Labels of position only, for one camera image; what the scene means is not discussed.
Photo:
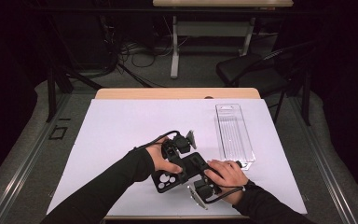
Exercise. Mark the black phone case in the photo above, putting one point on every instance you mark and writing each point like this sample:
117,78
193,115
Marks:
178,183

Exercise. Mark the black folding chair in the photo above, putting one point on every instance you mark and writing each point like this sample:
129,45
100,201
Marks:
248,73

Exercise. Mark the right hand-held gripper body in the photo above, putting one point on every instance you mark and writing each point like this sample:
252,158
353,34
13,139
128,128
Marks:
205,190

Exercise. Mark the metal floor rail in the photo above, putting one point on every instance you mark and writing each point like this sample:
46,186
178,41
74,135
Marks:
324,168
26,168

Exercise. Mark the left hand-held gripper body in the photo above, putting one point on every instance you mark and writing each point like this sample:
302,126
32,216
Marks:
181,143

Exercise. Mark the clear plastic packaging tray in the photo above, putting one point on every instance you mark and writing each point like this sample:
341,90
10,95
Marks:
233,133

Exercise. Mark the black metal stand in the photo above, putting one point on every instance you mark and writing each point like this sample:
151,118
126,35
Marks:
51,93

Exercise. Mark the white-legged wooden desk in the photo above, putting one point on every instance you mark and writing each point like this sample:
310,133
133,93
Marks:
174,56

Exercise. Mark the person's left hand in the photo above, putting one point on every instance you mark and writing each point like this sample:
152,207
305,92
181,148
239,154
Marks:
158,158

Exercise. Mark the person's right hand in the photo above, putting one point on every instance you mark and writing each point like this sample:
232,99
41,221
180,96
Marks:
230,177

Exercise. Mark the white table mat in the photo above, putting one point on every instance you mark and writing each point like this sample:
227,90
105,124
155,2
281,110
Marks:
121,124

